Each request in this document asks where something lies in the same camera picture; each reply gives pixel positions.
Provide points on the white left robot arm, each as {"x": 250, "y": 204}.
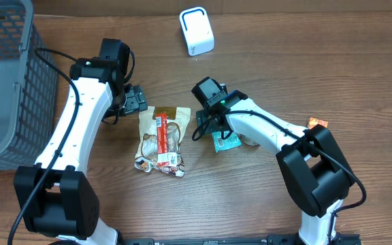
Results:
{"x": 55, "y": 197}

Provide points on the white barcode scanner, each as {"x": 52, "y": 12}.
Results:
{"x": 197, "y": 30}

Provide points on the green lidded jar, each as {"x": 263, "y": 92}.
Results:
{"x": 249, "y": 141}

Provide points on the teal wet wipes pack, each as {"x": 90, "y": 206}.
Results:
{"x": 221, "y": 144}

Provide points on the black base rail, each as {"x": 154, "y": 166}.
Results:
{"x": 216, "y": 241}

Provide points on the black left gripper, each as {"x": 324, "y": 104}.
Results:
{"x": 135, "y": 99}

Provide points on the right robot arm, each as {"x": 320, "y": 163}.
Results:
{"x": 314, "y": 169}

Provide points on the small orange snack box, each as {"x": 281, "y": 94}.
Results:
{"x": 312, "y": 122}

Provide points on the grey plastic mesh basket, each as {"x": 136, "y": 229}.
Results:
{"x": 28, "y": 88}

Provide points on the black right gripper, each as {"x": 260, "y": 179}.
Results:
{"x": 209, "y": 128}

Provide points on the brown cookie snack bag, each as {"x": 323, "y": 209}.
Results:
{"x": 177, "y": 122}

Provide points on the red snack bar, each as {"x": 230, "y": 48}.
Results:
{"x": 165, "y": 157}

